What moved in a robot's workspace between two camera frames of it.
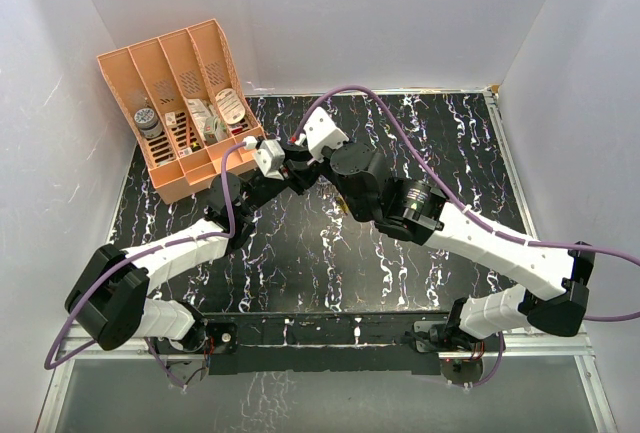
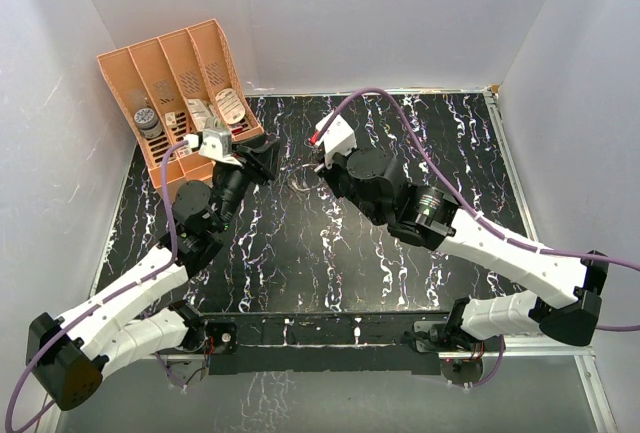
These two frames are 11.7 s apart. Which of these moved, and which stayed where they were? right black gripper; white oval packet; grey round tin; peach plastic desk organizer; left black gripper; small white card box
Moved: left black gripper; right black gripper
Stayed: white oval packet; small white card box; peach plastic desk organizer; grey round tin
